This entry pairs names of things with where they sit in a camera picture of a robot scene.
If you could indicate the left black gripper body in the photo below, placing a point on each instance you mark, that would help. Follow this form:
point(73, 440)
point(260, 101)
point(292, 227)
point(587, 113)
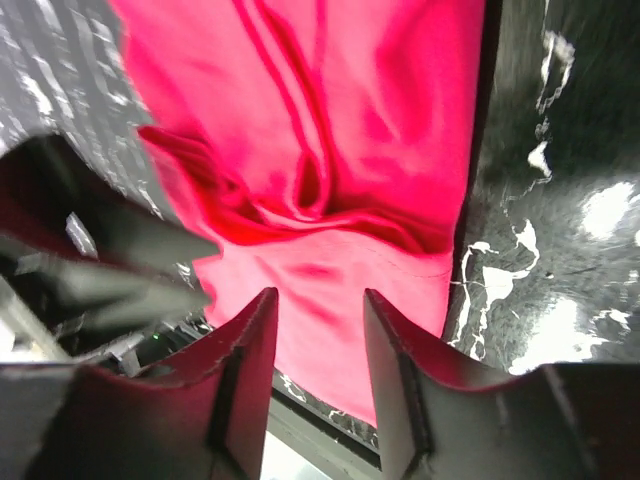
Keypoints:
point(50, 205)

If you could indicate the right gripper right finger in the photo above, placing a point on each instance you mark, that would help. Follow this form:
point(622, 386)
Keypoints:
point(443, 415)

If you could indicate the pink t shirt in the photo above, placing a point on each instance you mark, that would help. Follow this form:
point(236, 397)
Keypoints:
point(325, 146)

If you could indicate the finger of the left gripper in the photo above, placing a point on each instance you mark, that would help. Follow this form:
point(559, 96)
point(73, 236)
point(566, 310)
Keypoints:
point(142, 238)
point(110, 299)

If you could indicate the aluminium front rail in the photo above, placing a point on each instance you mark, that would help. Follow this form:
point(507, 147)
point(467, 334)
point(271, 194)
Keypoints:
point(302, 443)

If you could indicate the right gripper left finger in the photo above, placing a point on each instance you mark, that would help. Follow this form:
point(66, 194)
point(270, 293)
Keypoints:
point(201, 413)

